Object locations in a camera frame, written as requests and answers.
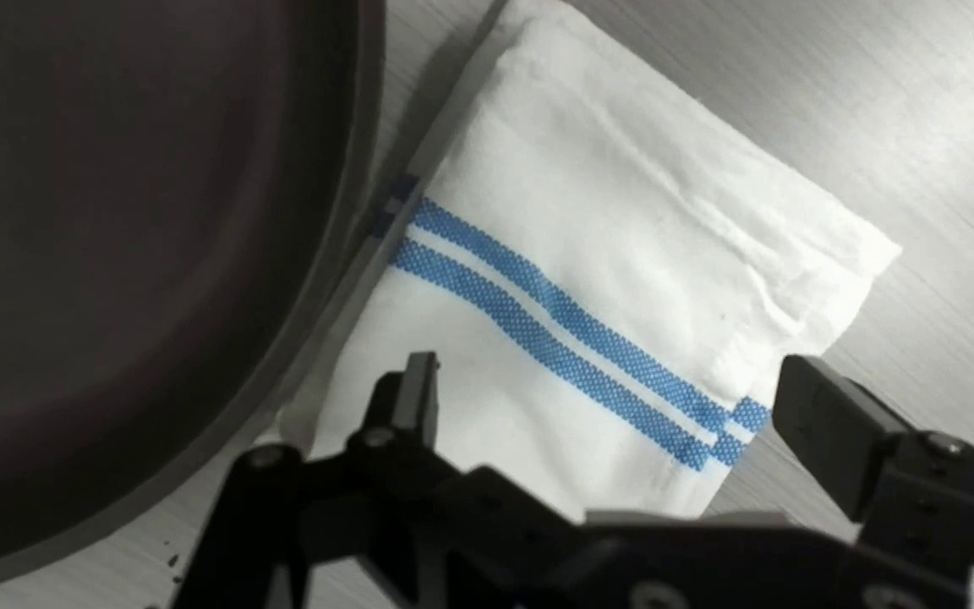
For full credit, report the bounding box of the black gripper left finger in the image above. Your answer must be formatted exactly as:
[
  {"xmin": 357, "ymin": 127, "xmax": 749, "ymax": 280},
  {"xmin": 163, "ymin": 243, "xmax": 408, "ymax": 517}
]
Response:
[{"xmin": 202, "ymin": 350, "xmax": 450, "ymax": 536}]

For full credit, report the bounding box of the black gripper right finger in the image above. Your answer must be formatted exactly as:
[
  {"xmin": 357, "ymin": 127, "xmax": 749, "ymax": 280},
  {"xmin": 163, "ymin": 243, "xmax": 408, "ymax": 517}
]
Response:
[{"xmin": 772, "ymin": 353, "xmax": 974, "ymax": 579}]

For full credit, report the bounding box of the dark nonstick frying pan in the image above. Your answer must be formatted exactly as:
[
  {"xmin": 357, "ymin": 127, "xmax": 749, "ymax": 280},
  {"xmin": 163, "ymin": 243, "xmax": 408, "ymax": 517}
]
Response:
[{"xmin": 0, "ymin": 0, "xmax": 388, "ymax": 597}]

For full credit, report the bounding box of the white towel with blue stripes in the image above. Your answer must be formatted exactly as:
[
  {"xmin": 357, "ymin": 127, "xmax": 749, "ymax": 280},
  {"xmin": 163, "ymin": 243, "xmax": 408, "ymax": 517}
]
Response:
[{"xmin": 303, "ymin": 0, "xmax": 905, "ymax": 523}]

